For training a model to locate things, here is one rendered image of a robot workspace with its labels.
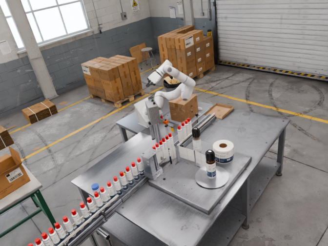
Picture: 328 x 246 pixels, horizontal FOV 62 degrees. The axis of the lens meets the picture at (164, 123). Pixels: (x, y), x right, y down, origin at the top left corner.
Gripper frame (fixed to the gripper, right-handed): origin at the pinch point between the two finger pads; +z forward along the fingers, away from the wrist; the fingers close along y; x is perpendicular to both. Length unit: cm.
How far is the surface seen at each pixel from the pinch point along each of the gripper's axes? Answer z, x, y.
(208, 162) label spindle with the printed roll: 15, -10, 93
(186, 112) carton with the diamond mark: -14, 78, 34
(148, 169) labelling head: 59, 0, 58
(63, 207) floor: 191, 107, -4
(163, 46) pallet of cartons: -126, 354, -162
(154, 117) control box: 18.3, 2.3, 27.1
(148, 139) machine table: 42, 69, 24
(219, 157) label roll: 3, 13, 99
